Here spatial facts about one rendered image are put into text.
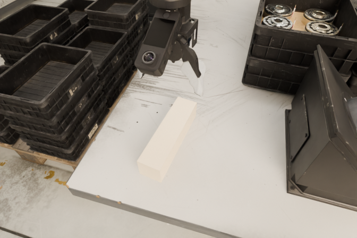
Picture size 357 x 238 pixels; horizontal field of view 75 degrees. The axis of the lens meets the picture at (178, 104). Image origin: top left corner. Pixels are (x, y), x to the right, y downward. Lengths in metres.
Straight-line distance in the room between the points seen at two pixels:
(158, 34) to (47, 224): 1.22
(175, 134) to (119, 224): 0.81
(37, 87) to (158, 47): 1.01
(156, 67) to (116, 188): 0.35
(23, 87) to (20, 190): 0.58
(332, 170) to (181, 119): 0.36
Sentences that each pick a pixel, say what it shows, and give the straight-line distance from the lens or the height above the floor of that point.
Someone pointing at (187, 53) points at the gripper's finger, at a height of 1.01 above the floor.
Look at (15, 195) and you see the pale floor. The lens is 1.61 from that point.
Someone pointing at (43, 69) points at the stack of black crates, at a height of 0.49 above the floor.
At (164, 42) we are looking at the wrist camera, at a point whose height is 1.05.
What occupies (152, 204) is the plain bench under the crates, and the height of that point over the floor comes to 0.70.
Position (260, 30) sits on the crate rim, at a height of 0.92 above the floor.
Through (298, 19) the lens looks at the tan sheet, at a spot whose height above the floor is 0.83.
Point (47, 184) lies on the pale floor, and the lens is 1.56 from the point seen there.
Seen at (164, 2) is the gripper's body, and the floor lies 1.10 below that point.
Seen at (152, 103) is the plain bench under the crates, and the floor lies 0.70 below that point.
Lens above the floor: 1.25
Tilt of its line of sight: 46 degrees down
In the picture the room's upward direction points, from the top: straight up
